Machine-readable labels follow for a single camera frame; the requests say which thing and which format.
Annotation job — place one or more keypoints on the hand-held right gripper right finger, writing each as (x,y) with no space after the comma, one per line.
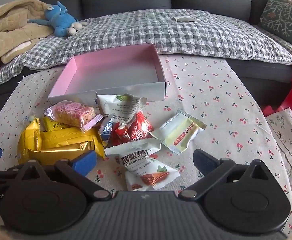
(204,162)

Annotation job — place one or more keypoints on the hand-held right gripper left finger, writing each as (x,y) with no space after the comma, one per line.
(84,161)

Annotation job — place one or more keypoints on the gold brown snack packet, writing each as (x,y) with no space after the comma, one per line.
(58,152)

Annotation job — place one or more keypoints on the white yellow-green snack packet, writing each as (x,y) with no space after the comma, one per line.
(178,135)

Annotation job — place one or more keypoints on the pink snack cake packet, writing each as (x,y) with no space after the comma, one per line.
(72,113)

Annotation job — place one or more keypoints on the white orange nut snack packet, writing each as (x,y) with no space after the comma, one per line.
(153,177)

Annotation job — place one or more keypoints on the red white snack packet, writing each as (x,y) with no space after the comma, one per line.
(133,131)

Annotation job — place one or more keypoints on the white green leaf snack packet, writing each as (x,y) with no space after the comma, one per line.
(122,107)

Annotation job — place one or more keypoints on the pink cardboard box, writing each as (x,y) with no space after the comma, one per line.
(111,65)

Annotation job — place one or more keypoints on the blue white candy packet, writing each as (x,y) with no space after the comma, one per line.
(106,130)

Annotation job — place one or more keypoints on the small blue white candy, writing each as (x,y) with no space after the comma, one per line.
(28,120)

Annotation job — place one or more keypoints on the cherry print tablecloth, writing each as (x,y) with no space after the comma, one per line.
(223,100)

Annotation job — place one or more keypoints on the floral leaf print cloth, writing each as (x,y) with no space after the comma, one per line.
(289,142)

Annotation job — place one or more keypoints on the beige fleece blanket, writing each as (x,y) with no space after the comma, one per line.
(11,30)

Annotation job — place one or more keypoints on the grey checked blanket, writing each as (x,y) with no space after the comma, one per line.
(161,35)

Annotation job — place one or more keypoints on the blue plush toy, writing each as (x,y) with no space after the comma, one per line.
(58,20)

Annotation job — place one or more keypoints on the small white packet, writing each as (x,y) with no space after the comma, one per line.
(184,18)

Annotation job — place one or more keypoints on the green leaf pattern cushion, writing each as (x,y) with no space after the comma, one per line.
(283,20)

